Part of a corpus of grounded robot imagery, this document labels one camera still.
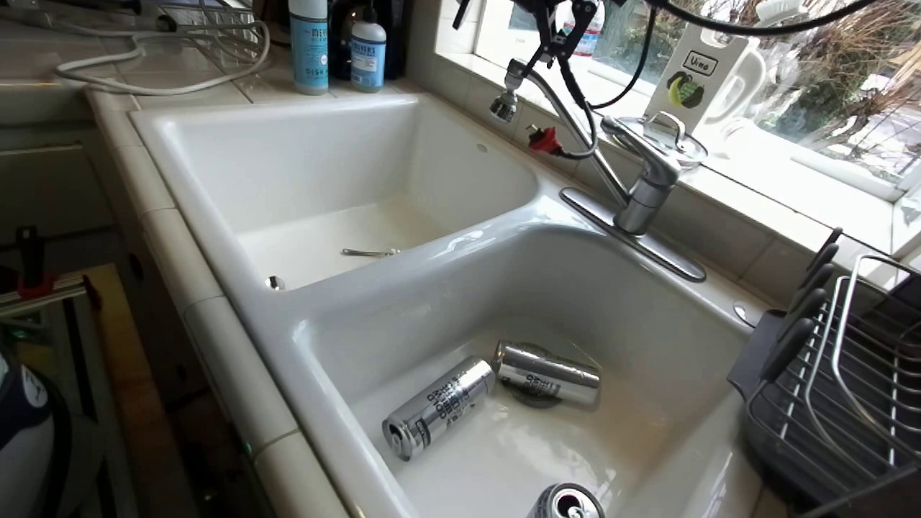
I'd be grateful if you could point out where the glass dish on windowsill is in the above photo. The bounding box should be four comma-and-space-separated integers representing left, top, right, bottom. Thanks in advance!
601, 112, 708, 172

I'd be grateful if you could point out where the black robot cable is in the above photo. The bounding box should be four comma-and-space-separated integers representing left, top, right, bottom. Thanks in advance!
555, 0, 875, 161

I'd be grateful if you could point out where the black dish drying rack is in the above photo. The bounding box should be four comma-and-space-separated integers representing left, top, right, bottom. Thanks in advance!
728, 229, 921, 518

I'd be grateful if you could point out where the silver can lying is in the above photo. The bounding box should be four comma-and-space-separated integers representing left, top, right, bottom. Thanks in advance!
496, 342, 601, 408
384, 357, 496, 462

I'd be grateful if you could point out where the silver can lying right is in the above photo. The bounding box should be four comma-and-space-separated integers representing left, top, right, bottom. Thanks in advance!
496, 342, 601, 408

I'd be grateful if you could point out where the white double basin sink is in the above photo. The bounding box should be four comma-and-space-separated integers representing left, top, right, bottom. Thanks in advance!
135, 92, 760, 518

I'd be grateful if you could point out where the red clip on cable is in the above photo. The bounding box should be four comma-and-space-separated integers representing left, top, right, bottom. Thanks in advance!
531, 128, 562, 155

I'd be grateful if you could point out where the chrome kitchen faucet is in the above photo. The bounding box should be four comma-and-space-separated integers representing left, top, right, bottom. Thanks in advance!
490, 59, 712, 285

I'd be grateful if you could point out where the white cable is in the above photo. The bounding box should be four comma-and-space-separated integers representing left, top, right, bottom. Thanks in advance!
0, 7, 275, 98

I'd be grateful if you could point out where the front white blue soap bottle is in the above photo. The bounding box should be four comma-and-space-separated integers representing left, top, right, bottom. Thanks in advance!
289, 0, 328, 92

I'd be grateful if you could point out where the rear white blue soap bottle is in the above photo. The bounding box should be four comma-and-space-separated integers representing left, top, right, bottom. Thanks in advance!
349, 13, 385, 92

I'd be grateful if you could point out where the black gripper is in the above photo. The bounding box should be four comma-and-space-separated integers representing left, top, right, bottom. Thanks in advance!
512, 0, 598, 62

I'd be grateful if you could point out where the white carton on windowsill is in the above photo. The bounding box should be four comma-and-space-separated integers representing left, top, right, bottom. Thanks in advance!
644, 27, 765, 134

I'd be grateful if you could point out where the silver can lying left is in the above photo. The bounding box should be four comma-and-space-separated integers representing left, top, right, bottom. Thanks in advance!
384, 357, 496, 462

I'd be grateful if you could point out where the white blue soap bottle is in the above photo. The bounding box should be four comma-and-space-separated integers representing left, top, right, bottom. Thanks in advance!
289, 0, 328, 92
349, 13, 385, 92

